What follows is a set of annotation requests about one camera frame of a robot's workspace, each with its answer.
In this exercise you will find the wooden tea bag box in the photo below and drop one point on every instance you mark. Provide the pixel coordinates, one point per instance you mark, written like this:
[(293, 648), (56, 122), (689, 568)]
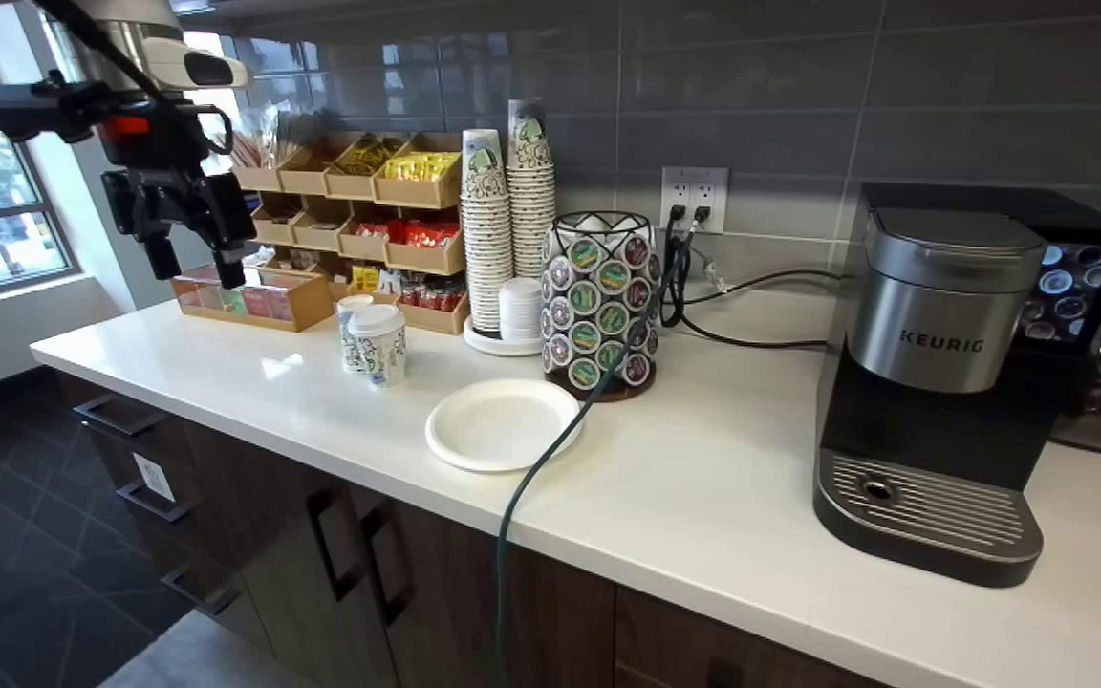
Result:
[(279, 300)]

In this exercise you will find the white paper plate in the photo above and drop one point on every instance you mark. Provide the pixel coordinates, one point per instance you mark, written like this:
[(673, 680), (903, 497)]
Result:
[(497, 427)]

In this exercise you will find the patterned paper cup without lid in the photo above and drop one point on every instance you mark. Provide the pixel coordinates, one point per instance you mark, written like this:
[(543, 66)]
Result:
[(344, 311)]

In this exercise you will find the K-cup pod carousel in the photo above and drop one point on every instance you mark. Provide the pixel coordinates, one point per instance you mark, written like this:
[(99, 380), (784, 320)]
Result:
[(599, 305)]

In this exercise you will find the white plastic cup lid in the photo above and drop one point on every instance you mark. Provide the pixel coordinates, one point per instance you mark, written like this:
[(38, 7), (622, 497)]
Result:
[(377, 320)]

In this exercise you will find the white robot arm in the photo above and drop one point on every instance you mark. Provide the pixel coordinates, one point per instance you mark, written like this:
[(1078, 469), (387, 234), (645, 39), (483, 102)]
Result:
[(136, 57)]

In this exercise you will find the wooden condiment organizer rack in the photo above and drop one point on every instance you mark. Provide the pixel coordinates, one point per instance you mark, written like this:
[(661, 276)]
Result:
[(362, 216)]

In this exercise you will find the white wall outlet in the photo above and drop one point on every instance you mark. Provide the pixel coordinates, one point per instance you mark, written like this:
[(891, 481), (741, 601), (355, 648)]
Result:
[(698, 193)]

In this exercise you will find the patterned paper cup with lid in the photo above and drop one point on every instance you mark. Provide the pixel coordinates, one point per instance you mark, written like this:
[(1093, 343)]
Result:
[(381, 356)]

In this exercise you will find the white lid stack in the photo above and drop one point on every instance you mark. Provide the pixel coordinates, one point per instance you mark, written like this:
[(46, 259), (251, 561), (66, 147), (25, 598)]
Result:
[(521, 311)]

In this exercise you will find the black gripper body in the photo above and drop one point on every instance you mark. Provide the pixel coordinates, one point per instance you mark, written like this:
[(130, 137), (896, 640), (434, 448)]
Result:
[(158, 167)]

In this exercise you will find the tall paper cup stack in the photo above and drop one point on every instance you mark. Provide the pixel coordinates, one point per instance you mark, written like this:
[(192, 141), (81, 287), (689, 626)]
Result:
[(483, 213)]

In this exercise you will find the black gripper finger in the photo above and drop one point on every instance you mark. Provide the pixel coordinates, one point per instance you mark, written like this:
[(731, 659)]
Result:
[(158, 252), (230, 226)]

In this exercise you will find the wooden lower cabinet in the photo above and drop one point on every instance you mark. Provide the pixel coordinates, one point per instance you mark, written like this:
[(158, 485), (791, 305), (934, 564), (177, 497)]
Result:
[(355, 592)]

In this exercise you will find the black Keurig coffee machine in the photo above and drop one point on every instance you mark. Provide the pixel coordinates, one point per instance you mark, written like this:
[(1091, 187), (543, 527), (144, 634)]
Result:
[(958, 347)]

